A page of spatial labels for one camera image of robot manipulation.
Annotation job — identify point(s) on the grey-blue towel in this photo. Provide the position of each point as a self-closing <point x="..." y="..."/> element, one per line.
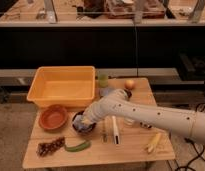
<point x="78" y="124"/>

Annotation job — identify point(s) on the purple bowl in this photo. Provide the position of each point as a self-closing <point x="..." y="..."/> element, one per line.
<point x="92" y="126"/>

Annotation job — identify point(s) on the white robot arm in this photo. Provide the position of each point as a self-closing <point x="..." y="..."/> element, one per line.
<point x="187" y="123"/>

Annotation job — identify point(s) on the orange-brown bowl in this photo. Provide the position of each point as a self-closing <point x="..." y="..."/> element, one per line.
<point x="54" y="117"/>

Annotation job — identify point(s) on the green cup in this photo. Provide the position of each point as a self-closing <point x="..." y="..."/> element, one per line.
<point x="103" y="80"/>

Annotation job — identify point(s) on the orange fruit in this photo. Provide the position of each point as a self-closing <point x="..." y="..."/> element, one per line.
<point x="129" y="84"/>

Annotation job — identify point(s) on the dark metal cup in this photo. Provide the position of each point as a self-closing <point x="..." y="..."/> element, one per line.
<point x="129" y="94"/>

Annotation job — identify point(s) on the yellow plastic tub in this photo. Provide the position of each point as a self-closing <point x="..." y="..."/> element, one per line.
<point x="71" y="86"/>

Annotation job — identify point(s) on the white plastic cup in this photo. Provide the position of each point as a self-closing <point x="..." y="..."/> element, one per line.
<point x="129" y="121"/>

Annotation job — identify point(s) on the metal fork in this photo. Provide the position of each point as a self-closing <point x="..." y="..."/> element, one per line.
<point x="104" y="132"/>

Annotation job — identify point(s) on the green chili pepper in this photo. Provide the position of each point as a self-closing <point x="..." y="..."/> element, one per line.
<point x="82" y="146"/>

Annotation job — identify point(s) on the dark red grape bunch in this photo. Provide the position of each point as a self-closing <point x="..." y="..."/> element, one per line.
<point x="49" y="148"/>

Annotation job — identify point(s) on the white-handled brush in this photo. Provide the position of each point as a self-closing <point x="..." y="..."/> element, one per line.
<point x="115" y="130"/>

